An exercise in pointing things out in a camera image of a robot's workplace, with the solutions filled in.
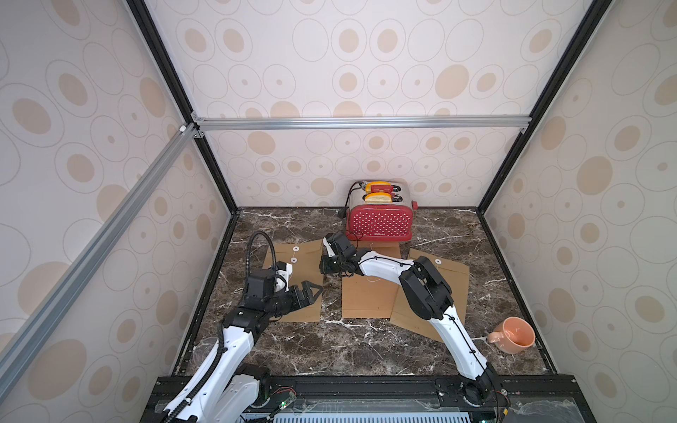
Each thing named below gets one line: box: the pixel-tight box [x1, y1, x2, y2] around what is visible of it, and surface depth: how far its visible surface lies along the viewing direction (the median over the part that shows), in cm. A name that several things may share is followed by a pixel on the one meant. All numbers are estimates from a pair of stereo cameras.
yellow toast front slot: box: [364, 192, 393, 204], surface depth 98 cm
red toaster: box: [345, 179, 419, 243], surface depth 101 cm
